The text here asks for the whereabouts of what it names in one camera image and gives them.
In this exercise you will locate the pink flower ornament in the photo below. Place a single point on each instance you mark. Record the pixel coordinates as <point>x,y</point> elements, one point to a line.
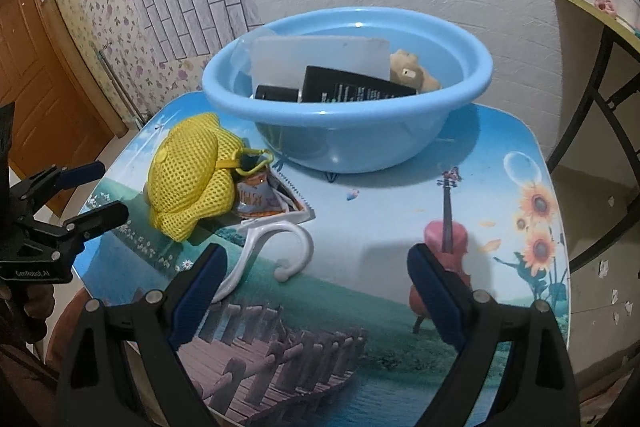
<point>604,4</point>

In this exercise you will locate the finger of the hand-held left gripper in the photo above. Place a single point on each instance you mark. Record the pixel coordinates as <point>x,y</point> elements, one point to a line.
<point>65,177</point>
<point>95,218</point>

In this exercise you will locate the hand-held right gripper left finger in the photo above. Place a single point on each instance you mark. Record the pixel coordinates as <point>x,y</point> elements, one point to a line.
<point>200,292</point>

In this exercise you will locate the person's left hand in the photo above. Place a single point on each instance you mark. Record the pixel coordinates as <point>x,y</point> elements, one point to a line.
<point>41,309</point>

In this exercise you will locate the orange snack packet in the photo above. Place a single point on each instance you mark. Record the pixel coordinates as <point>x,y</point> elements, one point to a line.
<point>255,198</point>

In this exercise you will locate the black squeeze tube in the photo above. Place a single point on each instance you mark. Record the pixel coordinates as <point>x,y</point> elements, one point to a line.
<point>350,89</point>

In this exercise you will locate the white plastic hanger hook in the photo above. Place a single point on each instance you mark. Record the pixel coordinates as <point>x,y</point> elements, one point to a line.
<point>301,237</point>

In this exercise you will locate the translucent plastic box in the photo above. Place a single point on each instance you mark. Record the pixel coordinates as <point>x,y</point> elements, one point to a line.
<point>320,52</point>

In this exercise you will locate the orange wooden door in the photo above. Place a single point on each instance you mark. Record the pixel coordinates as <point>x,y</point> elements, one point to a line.
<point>35,82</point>

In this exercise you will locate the beige plush toy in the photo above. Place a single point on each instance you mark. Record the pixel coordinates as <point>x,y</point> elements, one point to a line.
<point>410,72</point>

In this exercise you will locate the light blue plastic basin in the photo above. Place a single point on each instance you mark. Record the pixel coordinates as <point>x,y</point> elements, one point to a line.
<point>350,142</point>

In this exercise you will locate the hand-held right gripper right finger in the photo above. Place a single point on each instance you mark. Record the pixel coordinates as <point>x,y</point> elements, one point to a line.
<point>432,292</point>

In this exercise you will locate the small black bottle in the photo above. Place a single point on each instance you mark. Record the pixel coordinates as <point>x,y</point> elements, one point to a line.
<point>275,93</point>

